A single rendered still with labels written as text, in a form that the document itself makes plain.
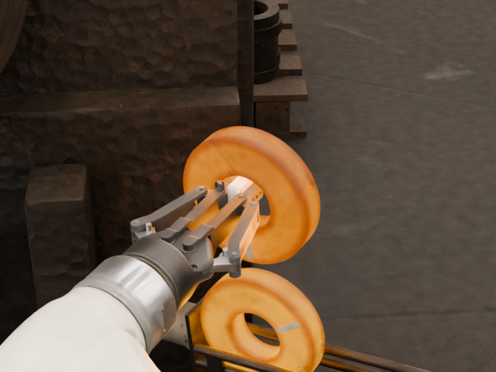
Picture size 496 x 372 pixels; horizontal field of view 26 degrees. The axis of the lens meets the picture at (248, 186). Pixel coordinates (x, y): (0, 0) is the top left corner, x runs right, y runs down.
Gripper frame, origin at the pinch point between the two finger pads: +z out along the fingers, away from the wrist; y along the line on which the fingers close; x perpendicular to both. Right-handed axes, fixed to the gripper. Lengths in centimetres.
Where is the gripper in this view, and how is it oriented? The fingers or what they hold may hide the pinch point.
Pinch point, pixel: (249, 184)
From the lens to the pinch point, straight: 114.9
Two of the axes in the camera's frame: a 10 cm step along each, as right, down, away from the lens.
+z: 5.0, -4.9, 7.1
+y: 8.7, 2.6, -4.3
